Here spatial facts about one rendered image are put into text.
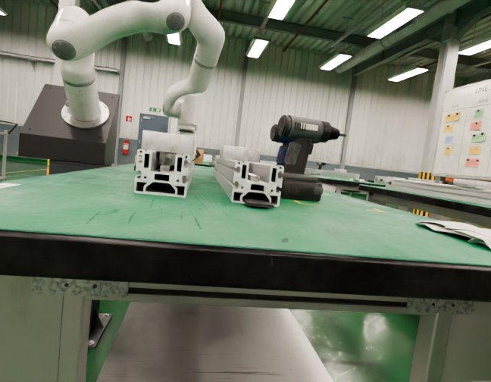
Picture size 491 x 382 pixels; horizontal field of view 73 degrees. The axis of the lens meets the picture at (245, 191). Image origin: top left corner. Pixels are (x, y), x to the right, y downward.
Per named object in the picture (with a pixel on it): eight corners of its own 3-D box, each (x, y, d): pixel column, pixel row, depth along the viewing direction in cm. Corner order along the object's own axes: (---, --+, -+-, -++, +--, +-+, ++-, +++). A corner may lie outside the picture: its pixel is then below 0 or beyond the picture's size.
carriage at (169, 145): (150, 161, 87) (153, 134, 86) (193, 165, 88) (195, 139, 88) (139, 161, 71) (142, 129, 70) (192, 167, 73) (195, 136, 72)
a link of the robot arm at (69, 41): (68, 45, 126) (58, 70, 117) (47, 14, 117) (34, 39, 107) (195, 13, 121) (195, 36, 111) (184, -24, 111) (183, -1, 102)
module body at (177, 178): (170, 172, 144) (171, 152, 143) (193, 174, 145) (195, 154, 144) (133, 192, 65) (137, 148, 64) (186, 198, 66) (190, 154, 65)
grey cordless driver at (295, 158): (267, 194, 93) (276, 115, 92) (329, 199, 99) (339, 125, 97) (276, 198, 86) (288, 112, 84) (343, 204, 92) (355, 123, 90)
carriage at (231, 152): (218, 166, 114) (220, 145, 114) (250, 169, 116) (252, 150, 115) (221, 167, 98) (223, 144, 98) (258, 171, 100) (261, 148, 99)
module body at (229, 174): (214, 176, 146) (216, 158, 146) (236, 179, 148) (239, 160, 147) (230, 201, 67) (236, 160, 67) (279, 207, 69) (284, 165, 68)
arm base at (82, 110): (53, 122, 139) (42, 84, 125) (73, 95, 151) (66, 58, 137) (98, 133, 141) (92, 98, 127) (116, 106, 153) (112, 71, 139)
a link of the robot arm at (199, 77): (176, 60, 123) (161, 120, 145) (217, 69, 130) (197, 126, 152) (175, 45, 128) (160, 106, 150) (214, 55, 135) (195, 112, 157)
